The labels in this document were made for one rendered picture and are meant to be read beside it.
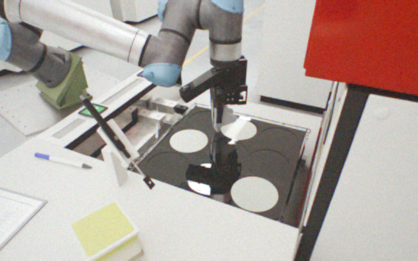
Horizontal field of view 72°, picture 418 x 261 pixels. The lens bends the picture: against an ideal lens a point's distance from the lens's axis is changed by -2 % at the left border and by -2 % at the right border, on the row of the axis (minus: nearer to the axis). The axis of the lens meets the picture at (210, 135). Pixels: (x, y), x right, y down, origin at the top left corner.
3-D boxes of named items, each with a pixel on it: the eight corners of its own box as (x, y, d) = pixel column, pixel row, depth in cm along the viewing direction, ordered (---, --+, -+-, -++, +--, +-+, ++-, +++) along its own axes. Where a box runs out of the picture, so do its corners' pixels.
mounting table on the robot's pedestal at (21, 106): (-4, 125, 121) (-19, 97, 114) (89, 88, 149) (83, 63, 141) (46, 172, 98) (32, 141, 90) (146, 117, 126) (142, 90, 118)
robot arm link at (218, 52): (212, 46, 62) (205, 34, 69) (212, 66, 65) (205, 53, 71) (246, 43, 63) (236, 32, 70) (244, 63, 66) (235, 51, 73)
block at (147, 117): (166, 122, 88) (165, 113, 86) (160, 127, 86) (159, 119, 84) (144, 116, 91) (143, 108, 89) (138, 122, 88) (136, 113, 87)
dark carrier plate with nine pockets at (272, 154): (305, 133, 81) (306, 131, 81) (276, 228, 56) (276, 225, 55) (196, 106, 93) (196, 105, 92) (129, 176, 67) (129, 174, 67)
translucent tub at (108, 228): (146, 257, 43) (140, 230, 39) (98, 290, 39) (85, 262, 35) (123, 225, 48) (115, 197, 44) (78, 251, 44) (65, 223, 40)
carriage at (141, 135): (181, 116, 96) (180, 108, 95) (107, 190, 69) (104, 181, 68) (160, 111, 99) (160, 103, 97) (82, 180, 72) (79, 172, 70)
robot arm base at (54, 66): (39, 79, 112) (13, 67, 104) (59, 46, 112) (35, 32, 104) (55, 93, 104) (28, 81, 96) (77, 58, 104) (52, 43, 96)
